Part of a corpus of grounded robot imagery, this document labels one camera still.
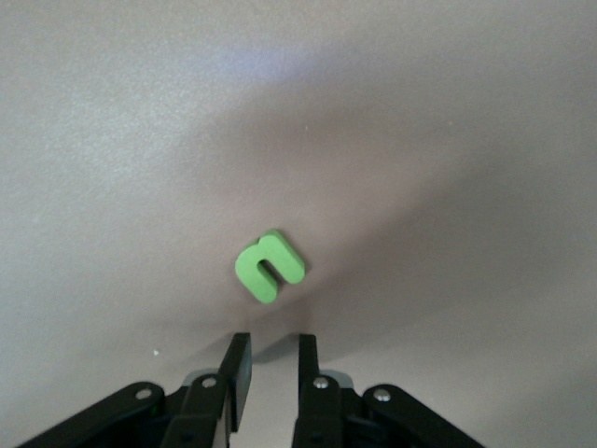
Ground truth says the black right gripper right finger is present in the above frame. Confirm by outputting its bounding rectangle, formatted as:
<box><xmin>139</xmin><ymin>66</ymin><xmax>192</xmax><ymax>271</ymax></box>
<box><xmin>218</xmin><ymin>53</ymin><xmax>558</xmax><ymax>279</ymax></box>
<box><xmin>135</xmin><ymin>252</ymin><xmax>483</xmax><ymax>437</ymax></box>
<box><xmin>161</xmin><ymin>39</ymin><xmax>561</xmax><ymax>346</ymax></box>
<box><xmin>292</xmin><ymin>333</ymin><xmax>486</xmax><ymax>448</ymax></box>

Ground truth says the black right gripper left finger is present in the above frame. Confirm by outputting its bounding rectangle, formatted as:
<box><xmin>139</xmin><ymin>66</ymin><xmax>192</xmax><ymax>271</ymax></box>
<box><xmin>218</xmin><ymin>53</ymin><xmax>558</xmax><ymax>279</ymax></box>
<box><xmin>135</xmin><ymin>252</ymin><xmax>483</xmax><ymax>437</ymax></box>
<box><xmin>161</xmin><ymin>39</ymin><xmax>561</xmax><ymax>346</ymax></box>
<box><xmin>16</xmin><ymin>331</ymin><xmax>256</xmax><ymax>448</ymax></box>

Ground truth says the green foam letter u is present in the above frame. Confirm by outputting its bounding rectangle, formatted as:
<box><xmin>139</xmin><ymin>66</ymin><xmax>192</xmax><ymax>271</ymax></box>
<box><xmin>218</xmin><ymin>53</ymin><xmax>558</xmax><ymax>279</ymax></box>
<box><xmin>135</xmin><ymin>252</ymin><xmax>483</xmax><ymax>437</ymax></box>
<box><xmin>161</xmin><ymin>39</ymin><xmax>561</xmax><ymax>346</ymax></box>
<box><xmin>234</xmin><ymin>228</ymin><xmax>307</xmax><ymax>304</ymax></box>

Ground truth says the brown table cover sheet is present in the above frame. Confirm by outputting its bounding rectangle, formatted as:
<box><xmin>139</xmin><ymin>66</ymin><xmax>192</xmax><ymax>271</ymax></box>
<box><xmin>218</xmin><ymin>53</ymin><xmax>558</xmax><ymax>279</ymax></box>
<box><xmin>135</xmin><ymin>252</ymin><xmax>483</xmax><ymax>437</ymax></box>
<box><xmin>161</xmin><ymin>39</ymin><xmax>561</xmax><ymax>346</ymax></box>
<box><xmin>0</xmin><ymin>0</ymin><xmax>597</xmax><ymax>448</ymax></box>

